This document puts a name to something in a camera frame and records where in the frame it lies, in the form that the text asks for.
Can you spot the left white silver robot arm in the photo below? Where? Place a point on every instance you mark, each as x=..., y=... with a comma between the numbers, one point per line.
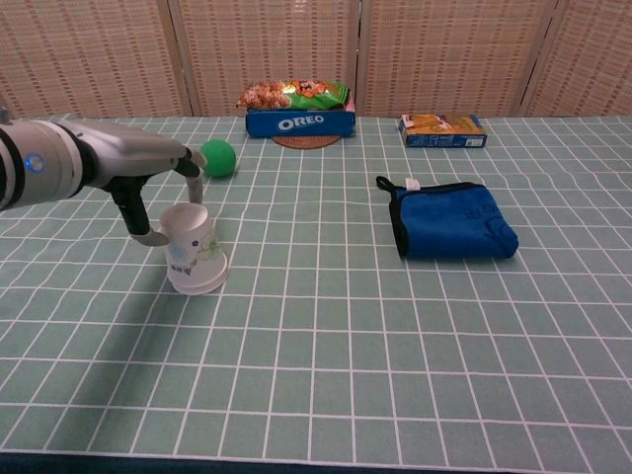
x=44, y=163

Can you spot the bamboo folding screen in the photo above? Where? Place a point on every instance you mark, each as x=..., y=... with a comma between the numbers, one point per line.
x=276, y=54

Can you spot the orange blue biscuit box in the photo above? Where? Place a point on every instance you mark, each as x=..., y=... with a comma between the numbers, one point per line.
x=444, y=131

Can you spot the green checkered tablecloth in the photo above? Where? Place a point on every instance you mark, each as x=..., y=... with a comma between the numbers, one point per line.
x=345, y=345

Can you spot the white paper cup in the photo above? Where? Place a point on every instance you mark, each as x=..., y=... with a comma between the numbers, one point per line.
x=207, y=289
x=190, y=242

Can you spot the folded blue towel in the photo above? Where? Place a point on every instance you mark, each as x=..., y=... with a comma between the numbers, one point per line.
x=449, y=222

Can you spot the green ball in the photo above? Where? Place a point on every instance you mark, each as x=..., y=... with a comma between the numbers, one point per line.
x=219, y=159

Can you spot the round brown woven coaster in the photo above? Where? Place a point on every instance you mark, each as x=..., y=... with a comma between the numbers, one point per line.
x=306, y=142

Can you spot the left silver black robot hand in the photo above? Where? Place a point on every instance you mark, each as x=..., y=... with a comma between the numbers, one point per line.
x=133, y=153

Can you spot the blue Oreo box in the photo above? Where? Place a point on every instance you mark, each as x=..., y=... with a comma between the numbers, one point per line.
x=301, y=123

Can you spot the green orange snack bag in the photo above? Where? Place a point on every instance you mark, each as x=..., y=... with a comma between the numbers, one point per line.
x=296, y=95

